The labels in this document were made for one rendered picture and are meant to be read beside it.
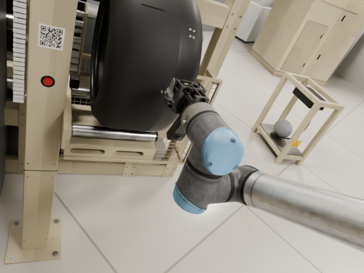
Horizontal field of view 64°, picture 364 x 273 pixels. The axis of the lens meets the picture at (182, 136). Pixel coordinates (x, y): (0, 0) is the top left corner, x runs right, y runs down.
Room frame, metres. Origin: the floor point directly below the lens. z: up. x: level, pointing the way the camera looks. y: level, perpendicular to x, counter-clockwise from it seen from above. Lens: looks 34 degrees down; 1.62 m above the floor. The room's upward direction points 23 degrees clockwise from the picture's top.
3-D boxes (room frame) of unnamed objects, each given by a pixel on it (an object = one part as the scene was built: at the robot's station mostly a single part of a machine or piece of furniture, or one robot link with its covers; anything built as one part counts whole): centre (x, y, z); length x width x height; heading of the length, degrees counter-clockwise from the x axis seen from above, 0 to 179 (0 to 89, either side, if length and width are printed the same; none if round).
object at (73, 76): (1.05, 0.51, 0.97); 0.05 x 0.04 x 0.05; 30
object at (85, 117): (1.04, 0.33, 0.80); 0.37 x 0.36 x 0.02; 30
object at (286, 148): (3.00, -1.04, 0.40); 0.60 x 0.35 x 0.80; 30
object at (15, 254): (0.89, 0.54, 0.01); 0.27 x 0.27 x 0.02; 30
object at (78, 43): (1.26, 0.71, 1.05); 0.20 x 0.15 x 0.30; 120
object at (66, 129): (0.95, 0.48, 0.90); 0.40 x 0.03 x 0.10; 30
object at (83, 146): (0.92, 0.25, 0.84); 0.36 x 0.09 x 0.06; 120
